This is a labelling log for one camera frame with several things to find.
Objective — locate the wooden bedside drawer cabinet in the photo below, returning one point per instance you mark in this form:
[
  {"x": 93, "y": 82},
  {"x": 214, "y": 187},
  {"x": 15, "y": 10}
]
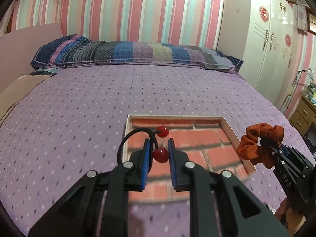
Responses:
[{"x": 303, "y": 116}]

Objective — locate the right hand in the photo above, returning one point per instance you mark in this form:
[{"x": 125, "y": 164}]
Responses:
[{"x": 294, "y": 219}]

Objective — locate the purple dotted bedspread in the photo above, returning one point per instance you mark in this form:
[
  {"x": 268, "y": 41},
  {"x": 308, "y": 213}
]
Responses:
[{"x": 73, "y": 122}]

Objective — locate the black tie with red beads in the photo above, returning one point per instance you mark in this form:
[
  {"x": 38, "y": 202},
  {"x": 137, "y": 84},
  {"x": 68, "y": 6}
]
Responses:
[{"x": 160, "y": 154}]

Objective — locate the patchwork striped pillow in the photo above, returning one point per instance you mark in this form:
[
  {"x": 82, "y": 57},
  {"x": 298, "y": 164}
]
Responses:
[{"x": 76, "y": 51}]

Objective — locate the pink headboard cushion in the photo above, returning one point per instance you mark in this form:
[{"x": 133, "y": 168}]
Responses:
[{"x": 18, "y": 48}]

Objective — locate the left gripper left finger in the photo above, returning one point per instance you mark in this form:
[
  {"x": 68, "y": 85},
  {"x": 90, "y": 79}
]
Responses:
[{"x": 137, "y": 179}]

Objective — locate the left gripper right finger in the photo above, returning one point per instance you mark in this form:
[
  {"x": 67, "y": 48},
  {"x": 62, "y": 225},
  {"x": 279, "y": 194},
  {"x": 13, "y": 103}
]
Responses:
[{"x": 180, "y": 166}]

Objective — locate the shallow tray with brick lining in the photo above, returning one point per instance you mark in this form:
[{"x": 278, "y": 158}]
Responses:
[{"x": 208, "y": 141}]

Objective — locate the white decorated wardrobe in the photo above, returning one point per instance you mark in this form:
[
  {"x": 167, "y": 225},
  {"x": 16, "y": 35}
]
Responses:
[{"x": 260, "y": 32}]

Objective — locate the orange fabric scrunchie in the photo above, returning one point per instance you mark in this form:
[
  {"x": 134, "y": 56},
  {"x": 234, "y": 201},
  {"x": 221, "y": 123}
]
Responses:
[{"x": 251, "y": 147}]

